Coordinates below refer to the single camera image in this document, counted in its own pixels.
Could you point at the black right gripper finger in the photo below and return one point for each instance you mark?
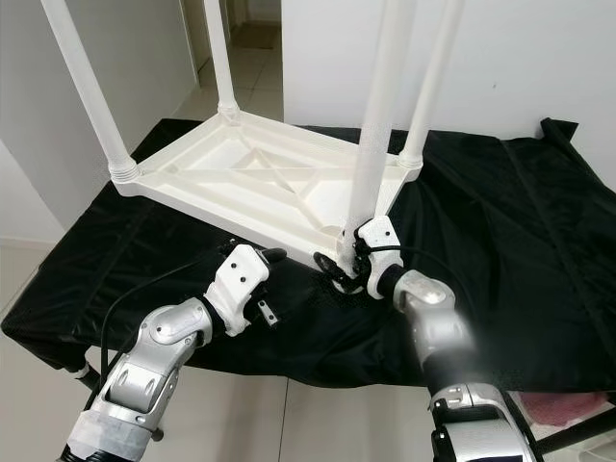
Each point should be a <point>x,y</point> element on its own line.
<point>331,269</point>

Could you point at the black fabric table cover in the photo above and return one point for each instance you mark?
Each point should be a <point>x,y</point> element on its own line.
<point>520,269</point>

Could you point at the black metal table leg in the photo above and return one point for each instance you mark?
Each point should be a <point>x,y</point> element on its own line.
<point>577,435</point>
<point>85,377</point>

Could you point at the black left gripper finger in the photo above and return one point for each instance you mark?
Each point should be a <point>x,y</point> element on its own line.
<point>271,257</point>

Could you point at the pink plastic object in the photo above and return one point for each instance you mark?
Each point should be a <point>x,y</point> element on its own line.
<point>563,411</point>

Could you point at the white plastic children table top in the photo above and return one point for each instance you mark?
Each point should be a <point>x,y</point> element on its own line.
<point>212,164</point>

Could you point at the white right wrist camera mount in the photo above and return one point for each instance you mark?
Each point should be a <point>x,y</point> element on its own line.
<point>378,233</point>

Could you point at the white plastic table leg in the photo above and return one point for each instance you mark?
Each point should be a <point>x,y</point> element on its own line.
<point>433,77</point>
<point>380,106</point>
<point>219,58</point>
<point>91,87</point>

